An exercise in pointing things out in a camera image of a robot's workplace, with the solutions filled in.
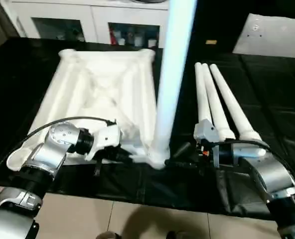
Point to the white plastic table leg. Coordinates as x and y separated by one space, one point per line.
173 62
214 104
232 104
201 94

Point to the white plastic table top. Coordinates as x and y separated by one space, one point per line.
87 87

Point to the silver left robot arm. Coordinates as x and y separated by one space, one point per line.
57 139

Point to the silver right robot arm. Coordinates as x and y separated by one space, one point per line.
269 174

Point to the black work mat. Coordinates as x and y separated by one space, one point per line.
274 112

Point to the small white jar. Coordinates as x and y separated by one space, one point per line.
122 41

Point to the small tan label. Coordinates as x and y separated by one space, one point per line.
211 42

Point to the red item behind glass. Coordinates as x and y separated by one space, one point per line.
111 36

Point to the dark cabinet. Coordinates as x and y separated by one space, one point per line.
217 22

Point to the white board with round fitting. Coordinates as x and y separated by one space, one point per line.
274 37

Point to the white glass-door cabinet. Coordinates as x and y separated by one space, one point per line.
62 12

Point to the grey round object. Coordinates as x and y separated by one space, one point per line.
150 1

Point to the grey-brown curtain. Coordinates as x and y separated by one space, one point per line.
0 22

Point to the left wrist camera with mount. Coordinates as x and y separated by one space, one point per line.
107 138

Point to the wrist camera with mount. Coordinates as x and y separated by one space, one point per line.
204 130
107 138

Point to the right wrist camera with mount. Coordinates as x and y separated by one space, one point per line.
204 130

